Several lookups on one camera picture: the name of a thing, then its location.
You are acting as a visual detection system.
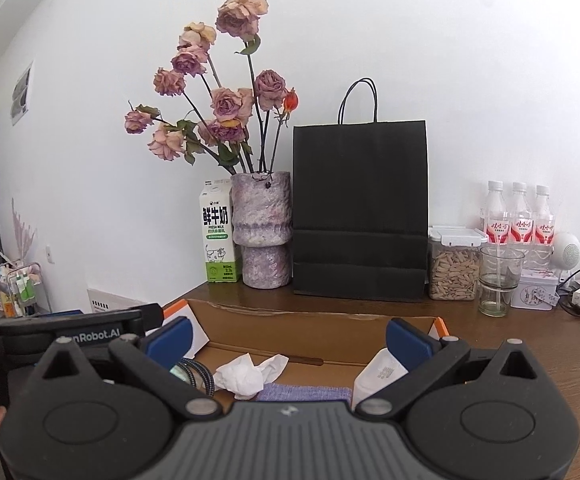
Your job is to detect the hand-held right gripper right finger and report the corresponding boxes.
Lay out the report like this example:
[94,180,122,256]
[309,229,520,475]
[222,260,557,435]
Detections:
[357,317,550,421]

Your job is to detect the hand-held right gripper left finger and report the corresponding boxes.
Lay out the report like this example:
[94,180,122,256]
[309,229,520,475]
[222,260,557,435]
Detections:
[32,316,223,421]

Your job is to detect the black braided cable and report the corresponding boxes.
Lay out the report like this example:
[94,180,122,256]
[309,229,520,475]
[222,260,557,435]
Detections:
[172,359,215,396]

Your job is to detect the white tissue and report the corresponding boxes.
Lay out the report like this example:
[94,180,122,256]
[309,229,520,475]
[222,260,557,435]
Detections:
[213,353,289,401]

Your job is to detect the orange red cardboard box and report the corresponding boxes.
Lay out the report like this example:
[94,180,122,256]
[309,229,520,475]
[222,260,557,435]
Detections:
[162,299,450,403]

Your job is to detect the purple drawstring cloth pouch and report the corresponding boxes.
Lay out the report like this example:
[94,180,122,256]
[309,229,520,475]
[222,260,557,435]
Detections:
[255,384,353,403]

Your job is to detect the clear seed jar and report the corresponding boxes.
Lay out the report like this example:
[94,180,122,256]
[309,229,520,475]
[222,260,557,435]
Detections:
[428,226,488,302]

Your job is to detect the empty drinking glass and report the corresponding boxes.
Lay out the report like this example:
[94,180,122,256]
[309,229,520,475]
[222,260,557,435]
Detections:
[478,245,525,318]

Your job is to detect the white green milk carton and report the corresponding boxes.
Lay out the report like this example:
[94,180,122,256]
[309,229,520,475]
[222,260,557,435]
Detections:
[198,178,243,284]

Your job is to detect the purple mottled vase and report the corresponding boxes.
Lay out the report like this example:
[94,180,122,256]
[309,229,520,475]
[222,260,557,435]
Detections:
[230,171,292,290]

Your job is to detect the white printed tin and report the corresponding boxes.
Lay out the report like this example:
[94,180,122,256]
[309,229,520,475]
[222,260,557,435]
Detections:
[510,267,560,311]

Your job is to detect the black paper bag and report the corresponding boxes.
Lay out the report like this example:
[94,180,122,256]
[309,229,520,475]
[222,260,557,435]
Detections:
[292,78,429,303]

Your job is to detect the red label water bottle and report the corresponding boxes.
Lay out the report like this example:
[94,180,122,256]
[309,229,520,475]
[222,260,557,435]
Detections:
[508,181,535,247]
[480,180,511,247]
[532,185,556,256]

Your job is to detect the white round speaker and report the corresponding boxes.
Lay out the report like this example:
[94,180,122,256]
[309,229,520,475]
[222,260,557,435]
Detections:
[550,232,580,281]

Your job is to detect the dried pink roses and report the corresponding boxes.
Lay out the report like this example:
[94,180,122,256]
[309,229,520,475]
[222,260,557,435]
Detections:
[124,0,301,176]

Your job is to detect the wire storage rack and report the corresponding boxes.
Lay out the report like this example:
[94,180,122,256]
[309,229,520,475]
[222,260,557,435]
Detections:
[0,257,53,321]

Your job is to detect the white wall vent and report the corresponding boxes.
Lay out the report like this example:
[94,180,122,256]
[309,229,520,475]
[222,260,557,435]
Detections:
[87,287,151,313]

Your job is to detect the wall poster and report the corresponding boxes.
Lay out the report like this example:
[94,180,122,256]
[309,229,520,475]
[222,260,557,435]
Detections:
[11,62,35,126]

